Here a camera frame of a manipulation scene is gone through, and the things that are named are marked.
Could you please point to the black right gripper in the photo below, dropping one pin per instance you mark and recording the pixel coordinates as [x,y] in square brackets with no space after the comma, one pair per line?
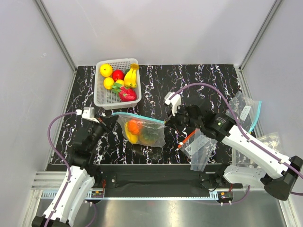
[173,120]

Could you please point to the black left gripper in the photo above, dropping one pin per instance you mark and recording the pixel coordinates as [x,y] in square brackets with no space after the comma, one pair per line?
[110,121]

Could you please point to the orange toy tangerine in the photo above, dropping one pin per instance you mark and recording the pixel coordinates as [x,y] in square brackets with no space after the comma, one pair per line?
[134,126]

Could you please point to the yellow toy mango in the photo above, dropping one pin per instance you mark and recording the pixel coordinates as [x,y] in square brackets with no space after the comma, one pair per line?
[131,138]

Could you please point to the teal zipper clear bag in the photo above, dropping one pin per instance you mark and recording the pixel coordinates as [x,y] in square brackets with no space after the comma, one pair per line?
[124,117]

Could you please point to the toy pineapple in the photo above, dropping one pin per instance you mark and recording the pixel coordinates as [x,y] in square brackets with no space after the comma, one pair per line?
[149,135]

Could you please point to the white plastic fruit basket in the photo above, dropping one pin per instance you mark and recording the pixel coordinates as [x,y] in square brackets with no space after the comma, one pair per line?
[108,99]

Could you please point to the red toy apple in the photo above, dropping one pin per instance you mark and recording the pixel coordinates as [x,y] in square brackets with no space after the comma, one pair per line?
[118,74]

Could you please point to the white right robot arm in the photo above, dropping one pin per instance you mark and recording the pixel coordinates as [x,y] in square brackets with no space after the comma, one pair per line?
[278,173]

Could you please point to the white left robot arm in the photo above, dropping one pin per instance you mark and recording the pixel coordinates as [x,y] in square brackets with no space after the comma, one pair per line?
[80,177]

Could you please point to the red zipper clear bag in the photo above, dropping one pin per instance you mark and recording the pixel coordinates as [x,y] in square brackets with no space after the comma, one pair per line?
[198,148]

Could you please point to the toy dragon fruit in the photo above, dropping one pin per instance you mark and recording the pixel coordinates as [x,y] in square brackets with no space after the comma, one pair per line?
[125,94]

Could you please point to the black marble pattern mat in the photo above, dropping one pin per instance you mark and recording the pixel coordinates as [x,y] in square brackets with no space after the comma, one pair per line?
[156,82]

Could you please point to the yellow toy lemon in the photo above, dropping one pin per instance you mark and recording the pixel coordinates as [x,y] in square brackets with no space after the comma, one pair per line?
[108,83]
[119,81]

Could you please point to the yellow toy banana bunch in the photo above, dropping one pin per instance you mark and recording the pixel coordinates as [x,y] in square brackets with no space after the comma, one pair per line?
[131,75]

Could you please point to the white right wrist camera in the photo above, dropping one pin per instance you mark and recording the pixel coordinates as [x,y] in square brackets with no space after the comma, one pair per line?
[173,100]

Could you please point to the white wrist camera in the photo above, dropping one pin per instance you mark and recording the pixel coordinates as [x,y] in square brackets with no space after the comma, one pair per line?
[88,113]
[173,100]

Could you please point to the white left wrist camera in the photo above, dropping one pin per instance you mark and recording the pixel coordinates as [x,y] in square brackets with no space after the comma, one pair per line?
[88,113]

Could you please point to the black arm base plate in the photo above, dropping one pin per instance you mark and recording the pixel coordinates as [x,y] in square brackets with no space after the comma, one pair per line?
[158,180]

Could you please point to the white slotted cable duct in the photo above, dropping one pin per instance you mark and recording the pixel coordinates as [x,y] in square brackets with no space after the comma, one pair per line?
[211,196]

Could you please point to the aluminium front rail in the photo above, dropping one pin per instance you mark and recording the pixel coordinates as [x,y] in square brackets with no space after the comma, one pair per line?
[53,179]

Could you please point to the left aluminium frame post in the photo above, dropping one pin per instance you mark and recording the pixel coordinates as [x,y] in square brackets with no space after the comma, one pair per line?
[53,30]

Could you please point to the aluminium frame post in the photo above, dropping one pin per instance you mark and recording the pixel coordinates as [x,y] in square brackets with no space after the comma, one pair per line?
[53,30]
[268,19]

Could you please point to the right aluminium frame post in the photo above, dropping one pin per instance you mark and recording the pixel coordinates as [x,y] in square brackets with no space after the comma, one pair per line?
[268,19]

